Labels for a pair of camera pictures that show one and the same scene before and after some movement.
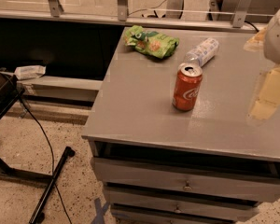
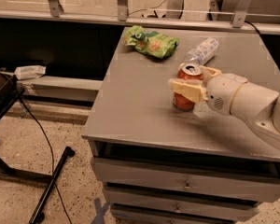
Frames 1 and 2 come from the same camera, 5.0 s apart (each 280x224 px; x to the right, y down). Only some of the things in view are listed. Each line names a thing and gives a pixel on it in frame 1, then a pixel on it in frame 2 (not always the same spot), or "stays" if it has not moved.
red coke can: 188,85 stays
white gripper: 278,35 → 222,91
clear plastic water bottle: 202,52 stays
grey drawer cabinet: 170,133 stays
